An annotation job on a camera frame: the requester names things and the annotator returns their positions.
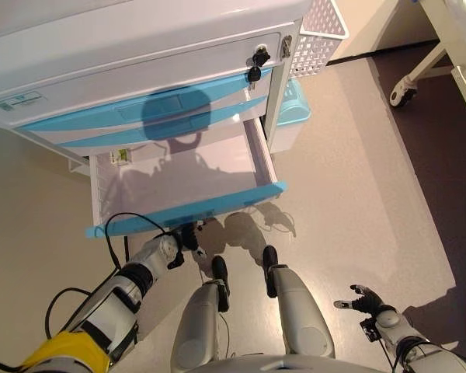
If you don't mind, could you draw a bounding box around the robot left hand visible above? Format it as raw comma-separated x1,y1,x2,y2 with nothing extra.
178,221,209,261

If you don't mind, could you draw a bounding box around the white blue cart drawer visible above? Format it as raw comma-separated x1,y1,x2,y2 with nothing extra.
13,64,276,143
56,95,269,156
84,116,288,240

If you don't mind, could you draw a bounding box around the white medical cart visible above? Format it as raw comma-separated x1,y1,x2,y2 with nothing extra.
0,0,308,187

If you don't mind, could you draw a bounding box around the cart label sticker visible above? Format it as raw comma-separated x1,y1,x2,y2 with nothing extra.
0,91,43,112

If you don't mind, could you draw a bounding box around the small green medicine box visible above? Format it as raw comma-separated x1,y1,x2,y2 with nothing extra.
110,147,131,166

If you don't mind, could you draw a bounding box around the metal cart latch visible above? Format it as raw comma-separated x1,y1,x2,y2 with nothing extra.
280,34,294,59

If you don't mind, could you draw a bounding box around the cream hospital bed frame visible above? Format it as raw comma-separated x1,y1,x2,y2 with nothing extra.
390,0,466,137

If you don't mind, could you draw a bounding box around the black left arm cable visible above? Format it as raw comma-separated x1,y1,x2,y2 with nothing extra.
44,211,168,339

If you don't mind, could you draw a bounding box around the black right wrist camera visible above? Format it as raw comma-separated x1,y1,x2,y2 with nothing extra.
360,318,380,343

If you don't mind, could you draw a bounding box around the white perforated side basket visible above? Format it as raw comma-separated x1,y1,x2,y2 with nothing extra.
287,0,350,78

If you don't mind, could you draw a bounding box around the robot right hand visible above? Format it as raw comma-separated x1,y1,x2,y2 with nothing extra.
332,284,385,315

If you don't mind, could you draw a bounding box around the yellow shoulder cover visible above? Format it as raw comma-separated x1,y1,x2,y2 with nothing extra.
21,329,112,373

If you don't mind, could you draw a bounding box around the white side rack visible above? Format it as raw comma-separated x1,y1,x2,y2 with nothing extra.
68,153,94,176

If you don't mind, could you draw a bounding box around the silver robot right leg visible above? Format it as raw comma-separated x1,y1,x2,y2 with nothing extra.
262,245,336,361

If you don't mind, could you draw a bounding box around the black key bunch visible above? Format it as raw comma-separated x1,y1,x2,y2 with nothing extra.
245,44,272,92

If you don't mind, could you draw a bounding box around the blue lidded waste bin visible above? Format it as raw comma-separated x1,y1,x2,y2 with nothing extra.
270,77,311,155

